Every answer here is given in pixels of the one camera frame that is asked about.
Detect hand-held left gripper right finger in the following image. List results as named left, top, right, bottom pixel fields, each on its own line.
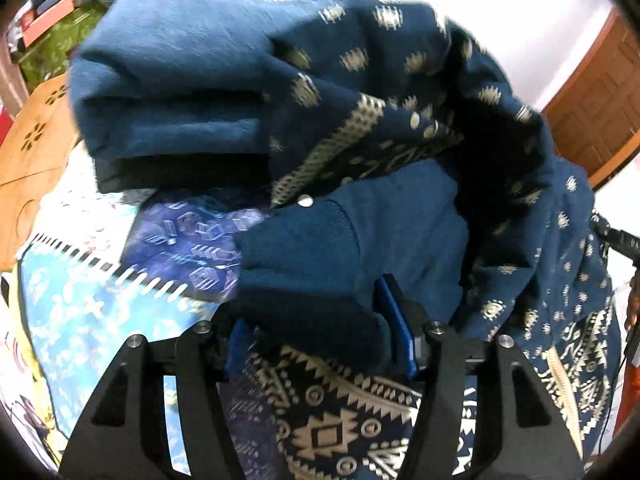
left=374, top=274, right=587, bottom=480

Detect person's right hand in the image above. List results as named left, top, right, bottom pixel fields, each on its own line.
left=624, top=276, right=640, bottom=333

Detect orange box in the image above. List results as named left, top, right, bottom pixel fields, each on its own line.
left=20, top=0, right=77, bottom=47

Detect wooden folding table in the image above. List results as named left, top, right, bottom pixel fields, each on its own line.
left=0, top=72, right=83, bottom=273

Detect wooden door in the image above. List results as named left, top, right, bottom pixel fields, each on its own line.
left=542, top=7, right=640, bottom=192

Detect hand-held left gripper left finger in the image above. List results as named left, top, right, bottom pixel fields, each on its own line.
left=59, top=319, right=248, bottom=480

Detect folded blue jeans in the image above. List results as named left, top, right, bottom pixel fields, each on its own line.
left=67, top=0, right=341, bottom=193

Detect blue patchwork bedspread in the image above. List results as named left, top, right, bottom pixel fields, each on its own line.
left=14, top=150, right=286, bottom=480

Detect green patterned cabinet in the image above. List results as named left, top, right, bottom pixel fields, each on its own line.
left=15, top=5, right=106, bottom=93

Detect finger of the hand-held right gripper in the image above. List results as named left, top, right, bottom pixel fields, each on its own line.
left=590, top=212, right=640, bottom=261

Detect navy patterned hooded garment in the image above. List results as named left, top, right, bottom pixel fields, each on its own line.
left=220, top=0, right=626, bottom=480

